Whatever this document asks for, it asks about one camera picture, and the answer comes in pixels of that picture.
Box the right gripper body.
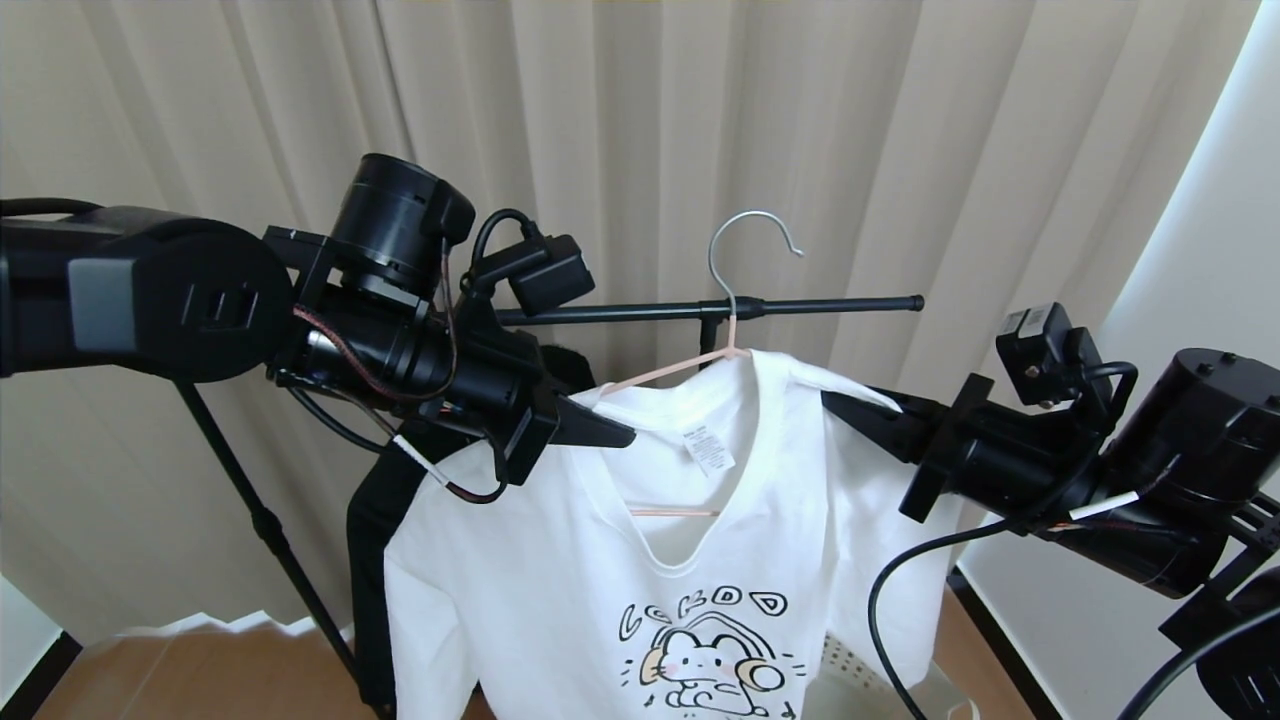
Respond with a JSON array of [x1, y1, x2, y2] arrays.
[[897, 373, 1233, 601]]

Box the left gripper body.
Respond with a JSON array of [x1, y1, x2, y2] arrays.
[[300, 315, 563, 488]]

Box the black shorts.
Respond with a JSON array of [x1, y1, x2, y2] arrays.
[[346, 345, 599, 713]]

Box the white garment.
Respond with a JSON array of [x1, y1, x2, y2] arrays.
[[383, 348, 966, 720]]

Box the pink clothes hanger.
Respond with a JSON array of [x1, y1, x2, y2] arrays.
[[598, 210, 805, 519]]

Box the black clothes rack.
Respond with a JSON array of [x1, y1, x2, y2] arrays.
[[170, 294, 926, 720]]

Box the white laundry basket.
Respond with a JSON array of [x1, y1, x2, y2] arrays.
[[805, 630, 981, 720]]

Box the beige curtain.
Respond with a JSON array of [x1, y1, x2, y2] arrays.
[[0, 0, 1261, 651]]

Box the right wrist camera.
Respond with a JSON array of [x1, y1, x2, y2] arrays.
[[995, 302, 1116, 426]]

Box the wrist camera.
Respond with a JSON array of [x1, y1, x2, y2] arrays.
[[995, 302, 1116, 426], [478, 232, 598, 319]]

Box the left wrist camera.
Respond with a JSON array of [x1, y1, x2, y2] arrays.
[[478, 232, 598, 319]]

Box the black cable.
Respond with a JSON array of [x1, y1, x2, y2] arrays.
[[867, 360, 1280, 720], [0, 197, 546, 296]]

